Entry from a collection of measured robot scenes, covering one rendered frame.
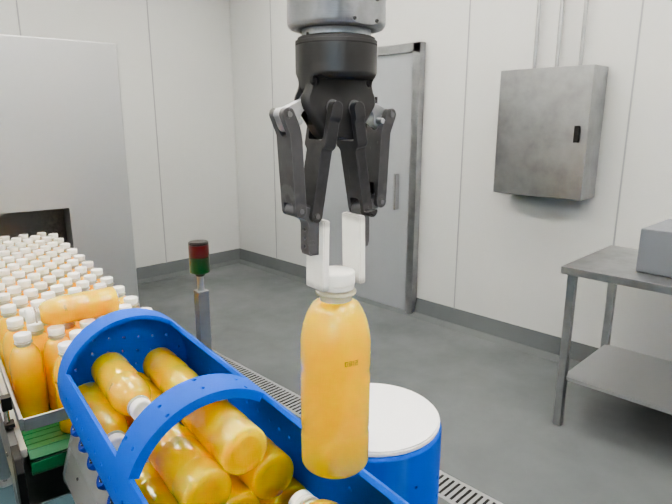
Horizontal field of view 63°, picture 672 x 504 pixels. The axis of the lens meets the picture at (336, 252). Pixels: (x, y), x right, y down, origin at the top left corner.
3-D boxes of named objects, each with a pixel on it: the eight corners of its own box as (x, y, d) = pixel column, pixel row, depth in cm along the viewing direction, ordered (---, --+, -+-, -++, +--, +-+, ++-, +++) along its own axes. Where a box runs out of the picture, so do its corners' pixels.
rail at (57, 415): (25, 431, 123) (23, 419, 122) (24, 430, 123) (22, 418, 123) (194, 382, 146) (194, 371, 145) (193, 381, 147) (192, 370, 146)
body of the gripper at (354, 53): (322, 25, 44) (322, 141, 47) (398, 34, 49) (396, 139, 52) (274, 35, 50) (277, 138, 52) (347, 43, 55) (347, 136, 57)
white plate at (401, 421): (422, 466, 96) (422, 472, 96) (451, 395, 121) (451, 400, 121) (282, 433, 106) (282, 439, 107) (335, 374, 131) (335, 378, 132)
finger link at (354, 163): (326, 103, 53) (338, 101, 54) (345, 213, 57) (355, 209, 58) (352, 103, 50) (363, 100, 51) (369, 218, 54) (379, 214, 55)
